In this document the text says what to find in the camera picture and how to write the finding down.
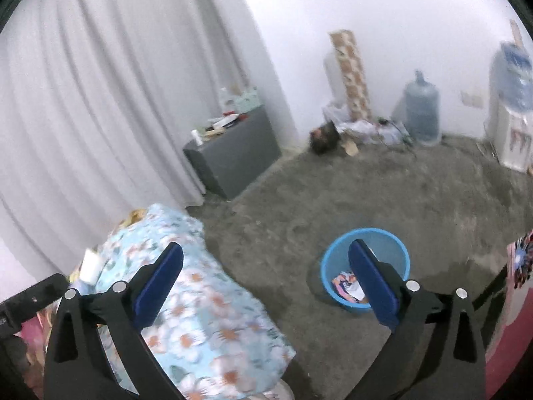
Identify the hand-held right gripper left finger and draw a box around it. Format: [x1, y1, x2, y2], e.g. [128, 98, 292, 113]
[44, 242, 186, 400]

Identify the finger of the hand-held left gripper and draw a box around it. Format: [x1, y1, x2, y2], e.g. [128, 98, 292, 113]
[0, 273, 69, 330]

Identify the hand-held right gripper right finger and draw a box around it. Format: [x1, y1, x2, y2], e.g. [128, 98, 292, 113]
[345, 238, 487, 400]

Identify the blue purple snack bag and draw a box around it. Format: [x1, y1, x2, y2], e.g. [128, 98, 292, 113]
[332, 271, 369, 305]

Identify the blue plastic bucket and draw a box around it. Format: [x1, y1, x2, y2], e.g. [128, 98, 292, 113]
[320, 228, 411, 313]

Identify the blue floral tablecloth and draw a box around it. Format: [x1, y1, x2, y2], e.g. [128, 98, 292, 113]
[69, 203, 296, 400]

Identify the white toothpaste box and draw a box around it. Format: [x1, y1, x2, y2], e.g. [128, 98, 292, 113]
[79, 248, 105, 284]

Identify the gold candy wrapper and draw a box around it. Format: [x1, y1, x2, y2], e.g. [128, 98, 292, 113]
[120, 209, 147, 228]

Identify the pink printed cloth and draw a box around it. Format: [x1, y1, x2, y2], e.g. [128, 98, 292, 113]
[485, 229, 533, 400]

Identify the grey cabinet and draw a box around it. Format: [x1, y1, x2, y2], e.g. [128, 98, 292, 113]
[182, 104, 281, 201]

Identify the dark bag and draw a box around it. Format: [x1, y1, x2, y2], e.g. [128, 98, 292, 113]
[309, 121, 342, 155]

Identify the white crumpled plastic sheet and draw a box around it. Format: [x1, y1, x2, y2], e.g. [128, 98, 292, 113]
[322, 102, 411, 144]

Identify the large blue water jug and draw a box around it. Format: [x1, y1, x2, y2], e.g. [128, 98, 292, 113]
[404, 70, 442, 146]

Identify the white water dispenser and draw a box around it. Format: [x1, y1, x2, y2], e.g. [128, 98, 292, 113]
[485, 106, 533, 173]

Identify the white curtain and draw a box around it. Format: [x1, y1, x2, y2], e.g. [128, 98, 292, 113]
[0, 0, 300, 276]

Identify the pale green box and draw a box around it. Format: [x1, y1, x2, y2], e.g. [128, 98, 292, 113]
[233, 88, 261, 111]

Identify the tall patterned cardboard box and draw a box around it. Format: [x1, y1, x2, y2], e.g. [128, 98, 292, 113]
[329, 29, 373, 119]

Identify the blue dispenser water jug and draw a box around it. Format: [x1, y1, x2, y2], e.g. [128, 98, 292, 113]
[489, 42, 533, 113]

